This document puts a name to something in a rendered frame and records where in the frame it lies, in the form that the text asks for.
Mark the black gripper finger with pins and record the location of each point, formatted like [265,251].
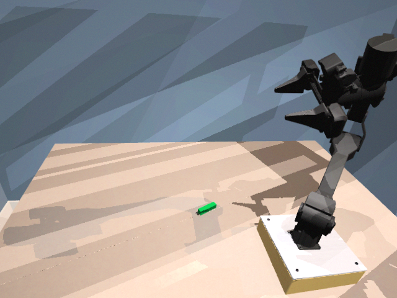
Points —
[294,85]
[315,118]

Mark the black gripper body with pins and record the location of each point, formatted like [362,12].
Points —
[337,117]

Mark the green post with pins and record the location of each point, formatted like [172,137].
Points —
[207,208]

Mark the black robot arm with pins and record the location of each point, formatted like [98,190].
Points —
[377,66]

